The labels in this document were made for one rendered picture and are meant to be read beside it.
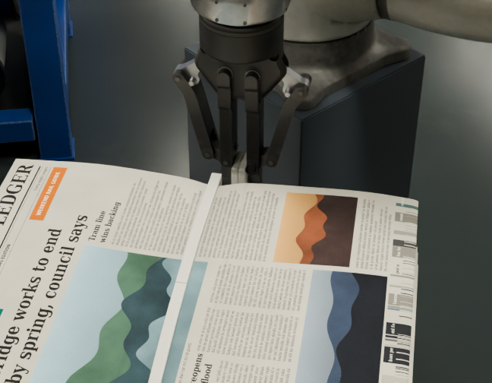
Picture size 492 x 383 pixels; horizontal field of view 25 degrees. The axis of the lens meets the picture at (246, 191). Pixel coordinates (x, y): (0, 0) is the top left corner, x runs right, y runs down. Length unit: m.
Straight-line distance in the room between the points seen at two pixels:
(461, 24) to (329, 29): 0.15
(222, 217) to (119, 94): 2.10
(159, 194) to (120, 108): 2.01
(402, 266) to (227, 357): 0.17
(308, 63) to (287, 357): 0.46
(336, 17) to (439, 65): 2.02
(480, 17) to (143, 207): 0.38
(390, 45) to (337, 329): 0.50
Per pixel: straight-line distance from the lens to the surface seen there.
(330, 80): 1.22
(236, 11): 0.93
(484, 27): 1.13
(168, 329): 0.85
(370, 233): 0.94
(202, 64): 1.01
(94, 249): 0.93
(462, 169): 2.80
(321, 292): 0.89
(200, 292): 0.89
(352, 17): 1.18
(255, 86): 0.99
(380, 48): 1.27
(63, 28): 3.10
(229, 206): 0.97
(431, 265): 2.51
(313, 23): 1.19
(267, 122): 1.23
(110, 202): 0.98
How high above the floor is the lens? 1.68
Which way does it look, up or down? 39 degrees down
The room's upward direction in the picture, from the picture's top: straight up
